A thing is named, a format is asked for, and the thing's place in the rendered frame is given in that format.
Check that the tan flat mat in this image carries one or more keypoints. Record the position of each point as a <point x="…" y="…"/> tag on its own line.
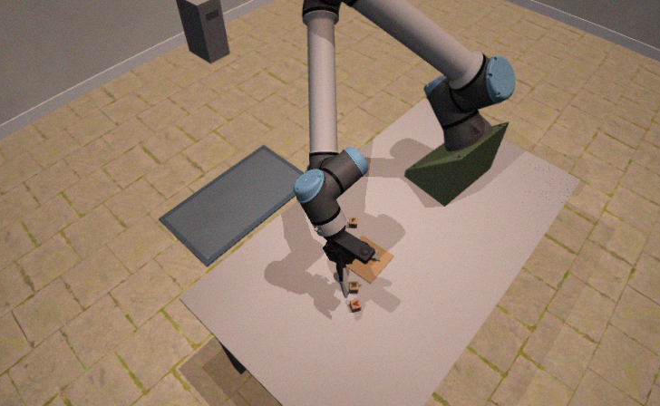
<point x="372" y="269"/>

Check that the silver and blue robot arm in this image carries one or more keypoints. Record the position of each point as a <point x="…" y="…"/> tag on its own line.
<point x="476" y="82"/>

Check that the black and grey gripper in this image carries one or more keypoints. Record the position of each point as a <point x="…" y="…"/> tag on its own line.
<point x="341" y="258"/>

